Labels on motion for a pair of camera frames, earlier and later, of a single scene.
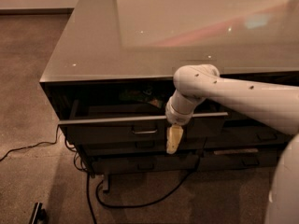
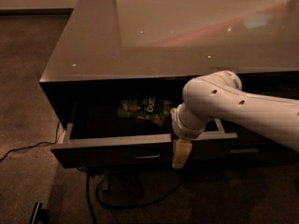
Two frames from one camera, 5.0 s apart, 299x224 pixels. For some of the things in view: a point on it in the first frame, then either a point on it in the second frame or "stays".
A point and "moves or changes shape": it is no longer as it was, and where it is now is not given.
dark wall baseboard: x=49 y=11 stays
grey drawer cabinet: x=109 y=76 stays
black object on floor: x=38 y=214 stays
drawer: x=135 y=121 moves or changes shape
